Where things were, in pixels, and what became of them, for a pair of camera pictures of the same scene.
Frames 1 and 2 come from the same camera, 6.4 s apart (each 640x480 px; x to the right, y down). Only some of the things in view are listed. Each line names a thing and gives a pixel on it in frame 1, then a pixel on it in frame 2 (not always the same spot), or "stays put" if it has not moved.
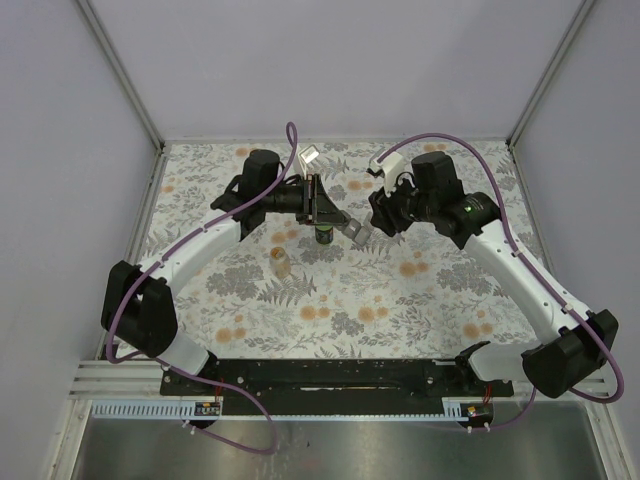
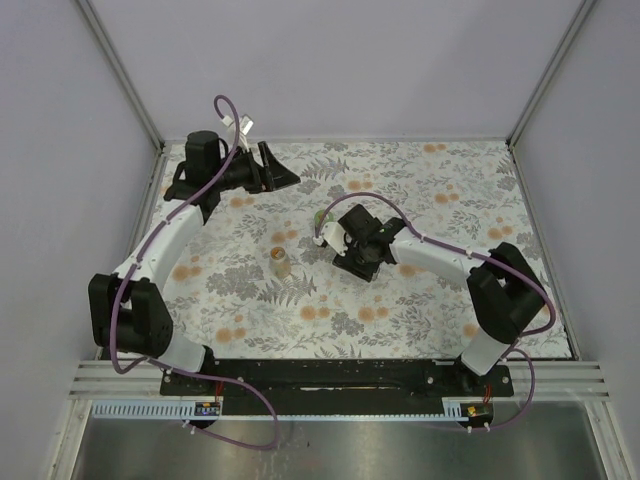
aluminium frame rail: x=126 y=380 stays put
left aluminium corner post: x=127 y=83 stays put
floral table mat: x=279 y=295 stays put
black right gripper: x=384 y=216 -> x=347 y=263
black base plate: x=325 y=380 stays put
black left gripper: x=317 y=205 -> x=270 y=176
